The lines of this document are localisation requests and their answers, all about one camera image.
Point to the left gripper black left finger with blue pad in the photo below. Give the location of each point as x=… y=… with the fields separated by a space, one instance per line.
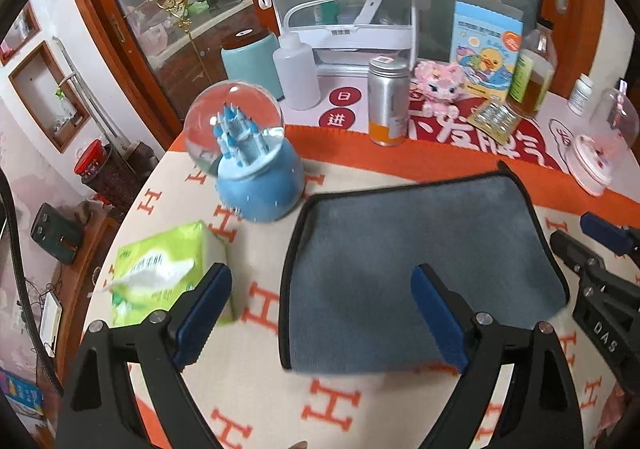
x=99 y=408

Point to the blue castle snow globe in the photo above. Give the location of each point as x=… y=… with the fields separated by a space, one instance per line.
x=234 y=131

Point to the foil pill blister pack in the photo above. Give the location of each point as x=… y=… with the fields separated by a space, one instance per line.
x=496 y=119

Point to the purple and grey towel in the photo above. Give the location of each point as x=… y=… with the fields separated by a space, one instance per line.
x=388 y=279

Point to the dark green handbag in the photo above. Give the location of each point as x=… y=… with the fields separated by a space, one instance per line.
x=58 y=235

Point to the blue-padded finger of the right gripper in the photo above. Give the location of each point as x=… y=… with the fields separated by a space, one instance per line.
x=621 y=240

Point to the teal canister brown lid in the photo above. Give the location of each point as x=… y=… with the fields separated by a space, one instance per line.
x=247 y=56

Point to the silver orange can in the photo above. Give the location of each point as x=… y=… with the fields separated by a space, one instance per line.
x=388 y=100

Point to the green tissue pack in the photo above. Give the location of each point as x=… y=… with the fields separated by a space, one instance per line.
x=152 y=273

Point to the orange beige H-pattern tablecloth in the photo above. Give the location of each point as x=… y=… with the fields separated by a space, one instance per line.
x=247 y=398

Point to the pink glass dome ornament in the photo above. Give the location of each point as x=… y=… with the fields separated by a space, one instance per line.
x=598 y=151

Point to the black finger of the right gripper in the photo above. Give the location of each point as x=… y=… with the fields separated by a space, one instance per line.
x=576 y=256

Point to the white clear storage box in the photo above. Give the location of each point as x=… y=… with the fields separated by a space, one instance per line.
x=346 y=34

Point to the small white pill bottle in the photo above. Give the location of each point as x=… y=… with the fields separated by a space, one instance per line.
x=580 y=94

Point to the red lidded jar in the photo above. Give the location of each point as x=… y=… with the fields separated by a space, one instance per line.
x=91 y=159

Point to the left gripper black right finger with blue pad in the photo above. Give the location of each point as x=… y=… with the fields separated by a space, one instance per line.
x=541 y=407

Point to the blue duck carton box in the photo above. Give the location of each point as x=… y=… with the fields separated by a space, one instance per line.
x=485 y=42

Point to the white translucent plastic bottle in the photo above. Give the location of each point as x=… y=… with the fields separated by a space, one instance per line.
x=297 y=72

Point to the glass bottle amber liquid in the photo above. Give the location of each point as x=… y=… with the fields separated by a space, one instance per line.
x=534 y=71

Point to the pink plush toy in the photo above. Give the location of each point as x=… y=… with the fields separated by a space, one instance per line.
x=441 y=86

